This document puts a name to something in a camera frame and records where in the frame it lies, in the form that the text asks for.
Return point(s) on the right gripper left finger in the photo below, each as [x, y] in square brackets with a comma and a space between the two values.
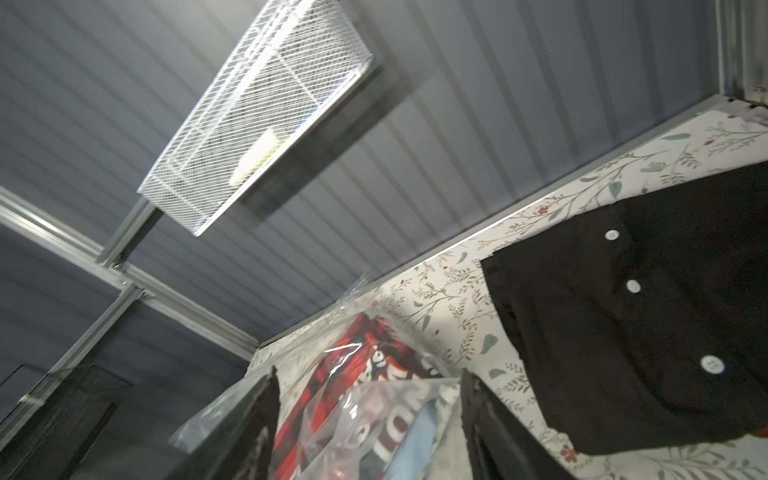
[233, 436]

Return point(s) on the clear plastic vacuum bag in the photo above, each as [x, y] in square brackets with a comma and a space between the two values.
[292, 360]

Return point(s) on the black shirt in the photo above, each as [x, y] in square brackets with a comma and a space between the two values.
[643, 324]

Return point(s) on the white wire mesh basket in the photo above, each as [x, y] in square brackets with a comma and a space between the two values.
[292, 66]

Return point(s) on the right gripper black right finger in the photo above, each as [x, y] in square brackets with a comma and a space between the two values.
[499, 445]

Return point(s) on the light blue folded shirt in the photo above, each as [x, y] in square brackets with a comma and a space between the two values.
[415, 451]

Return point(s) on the white bottle in basket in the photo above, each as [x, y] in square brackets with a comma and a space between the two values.
[258, 154]

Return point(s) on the black wire basket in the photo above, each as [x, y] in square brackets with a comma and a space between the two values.
[53, 427]

